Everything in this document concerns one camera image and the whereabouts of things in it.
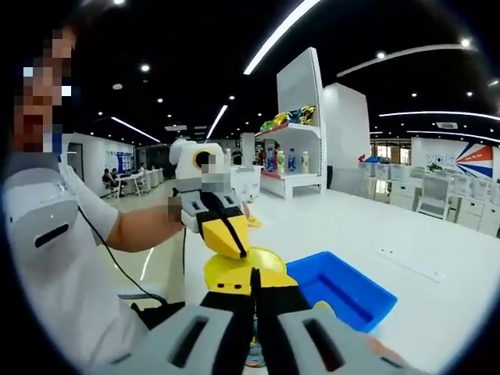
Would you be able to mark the row of white cabinets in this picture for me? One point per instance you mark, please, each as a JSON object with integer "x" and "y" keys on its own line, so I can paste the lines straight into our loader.
{"x": 468, "y": 203}

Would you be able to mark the white chest device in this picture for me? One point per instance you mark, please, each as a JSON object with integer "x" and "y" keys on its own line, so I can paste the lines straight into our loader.
{"x": 43, "y": 226}

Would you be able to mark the blue white bottle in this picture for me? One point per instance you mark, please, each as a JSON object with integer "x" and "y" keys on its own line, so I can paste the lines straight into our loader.
{"x": 292, "y": 161}

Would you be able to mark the yellow green snack bag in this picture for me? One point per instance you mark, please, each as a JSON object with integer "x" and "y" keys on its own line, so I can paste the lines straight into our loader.
{"x": 274, "y": 122}

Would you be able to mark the white display shelf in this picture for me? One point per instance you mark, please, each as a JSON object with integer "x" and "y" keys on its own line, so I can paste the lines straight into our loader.
{"x": 301, "y": 86}

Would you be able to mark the green bottle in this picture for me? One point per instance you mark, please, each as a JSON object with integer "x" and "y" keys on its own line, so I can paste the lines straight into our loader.
{"x": 281, "y": 162}

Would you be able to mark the red blue sign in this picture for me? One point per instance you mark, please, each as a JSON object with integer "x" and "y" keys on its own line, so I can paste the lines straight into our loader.
{"x": 368, "y": 159}

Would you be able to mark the blue plastic box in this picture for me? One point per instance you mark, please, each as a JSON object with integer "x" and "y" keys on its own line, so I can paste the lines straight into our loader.
{"x": 343, "y": 289}

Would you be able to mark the red blue wall poster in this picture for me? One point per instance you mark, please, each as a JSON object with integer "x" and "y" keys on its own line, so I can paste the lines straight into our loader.
{"x": 476, "y": 160}

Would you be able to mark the white mesh chair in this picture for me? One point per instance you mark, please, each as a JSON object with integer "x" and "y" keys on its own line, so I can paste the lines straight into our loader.
{"x": 433, "y": 195}

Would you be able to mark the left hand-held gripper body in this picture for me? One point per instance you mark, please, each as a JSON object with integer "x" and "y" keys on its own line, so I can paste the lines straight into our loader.
{"x": 183, "y": 164}

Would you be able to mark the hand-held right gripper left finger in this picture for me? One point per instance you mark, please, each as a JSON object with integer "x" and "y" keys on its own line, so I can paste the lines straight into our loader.
{"x": 176, "y": 343}

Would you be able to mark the ceiling air vent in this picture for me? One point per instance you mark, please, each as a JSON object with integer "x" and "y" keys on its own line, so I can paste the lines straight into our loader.
{"x": 446, "y": 126}

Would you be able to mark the dark yellow snack bag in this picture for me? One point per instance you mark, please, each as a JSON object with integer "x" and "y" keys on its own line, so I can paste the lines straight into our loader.
{"x": 301, "y": 114}

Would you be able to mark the white table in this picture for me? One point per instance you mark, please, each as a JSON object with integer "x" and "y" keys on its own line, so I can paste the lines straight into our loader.
{"x": 390, "y": 234}

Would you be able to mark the white bin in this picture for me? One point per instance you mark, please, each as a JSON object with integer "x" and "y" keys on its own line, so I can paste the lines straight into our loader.
{"x": 246, "y": 181}

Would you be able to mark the white square pillar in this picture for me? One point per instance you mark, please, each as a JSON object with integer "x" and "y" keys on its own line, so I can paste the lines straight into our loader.
{"x": 345, "y": 129}

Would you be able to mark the person's right hand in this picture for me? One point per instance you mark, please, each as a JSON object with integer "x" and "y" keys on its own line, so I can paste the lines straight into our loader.
{"x": 381, "y": 347}

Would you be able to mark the small yellow object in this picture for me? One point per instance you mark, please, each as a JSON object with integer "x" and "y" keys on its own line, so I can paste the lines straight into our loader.
{"x": 254, "y": 222}

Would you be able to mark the white office desk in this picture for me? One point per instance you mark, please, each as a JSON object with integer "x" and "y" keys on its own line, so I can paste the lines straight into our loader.
{"x": 140, "y": 179}

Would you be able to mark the pale yellow bottle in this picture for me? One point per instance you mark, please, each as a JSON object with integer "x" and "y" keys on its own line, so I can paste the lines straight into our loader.
{"x": 305, "y": 162}

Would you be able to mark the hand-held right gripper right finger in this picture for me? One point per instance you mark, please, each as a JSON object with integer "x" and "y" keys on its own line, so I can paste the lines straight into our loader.
{"x": 312, "y": 343}

